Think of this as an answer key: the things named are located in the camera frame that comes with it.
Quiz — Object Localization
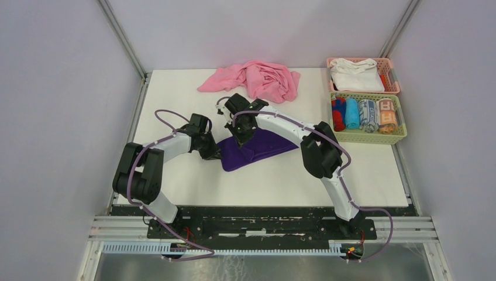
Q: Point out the purple cloth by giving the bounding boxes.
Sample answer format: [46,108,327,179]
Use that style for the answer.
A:
[217,129,298,172]

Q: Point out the red blue patterned towel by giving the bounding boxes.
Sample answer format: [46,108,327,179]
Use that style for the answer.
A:
[331,97,346,132]

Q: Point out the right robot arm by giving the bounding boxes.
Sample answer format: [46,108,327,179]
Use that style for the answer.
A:
[215,94,361,239]

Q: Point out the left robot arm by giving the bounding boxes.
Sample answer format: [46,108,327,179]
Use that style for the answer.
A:
[112,114,221,238]

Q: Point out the crumpled pink cloth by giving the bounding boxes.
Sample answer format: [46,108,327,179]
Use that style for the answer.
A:
[197,60,301,104]

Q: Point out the rolled light blue towel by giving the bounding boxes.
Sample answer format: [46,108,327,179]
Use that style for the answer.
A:
[345,97,360,129]

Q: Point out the green plastic basket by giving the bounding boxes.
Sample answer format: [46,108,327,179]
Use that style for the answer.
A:
[329,91,407,145]

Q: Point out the white folded cloth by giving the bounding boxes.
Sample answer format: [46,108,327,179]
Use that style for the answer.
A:
[329,58,385,92]

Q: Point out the orange item in pink basket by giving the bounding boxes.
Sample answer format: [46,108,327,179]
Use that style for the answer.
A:
[380,74,387,90]

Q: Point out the pink plastic basket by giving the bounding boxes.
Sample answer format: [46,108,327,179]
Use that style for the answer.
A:
[326,57,400,95]

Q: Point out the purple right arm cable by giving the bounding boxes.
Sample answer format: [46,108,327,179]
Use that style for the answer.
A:
[215,96,394,263]

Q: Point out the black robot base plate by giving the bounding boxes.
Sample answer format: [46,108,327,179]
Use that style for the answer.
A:
[171,205,377,250]

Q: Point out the white slotted cable duct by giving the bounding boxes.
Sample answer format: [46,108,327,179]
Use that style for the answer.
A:
[102,242,346,257]

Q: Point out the aluminium frame rails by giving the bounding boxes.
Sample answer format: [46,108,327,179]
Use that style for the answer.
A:
[76,216,452,280]

